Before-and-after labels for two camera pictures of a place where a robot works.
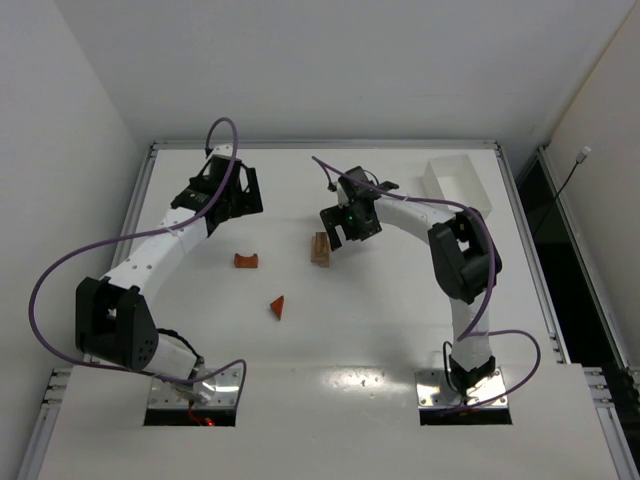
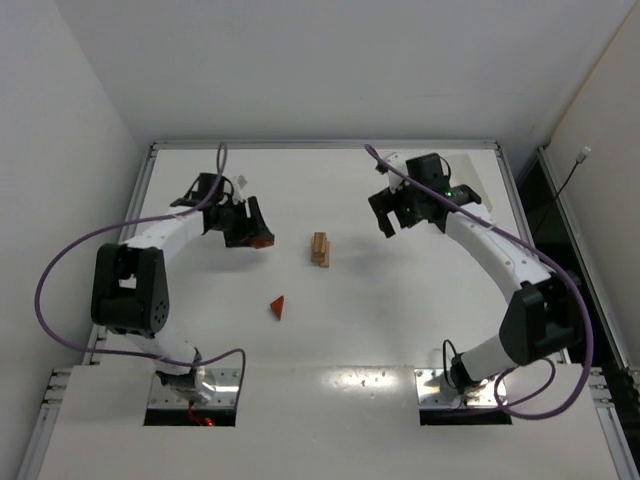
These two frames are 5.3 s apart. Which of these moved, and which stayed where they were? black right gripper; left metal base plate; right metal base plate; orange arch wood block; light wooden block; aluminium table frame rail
Moved: orange arch wood block; black right gripper
Stayed: light wooden block; aluminium table frame rail; left metal base plate; right metal base plate
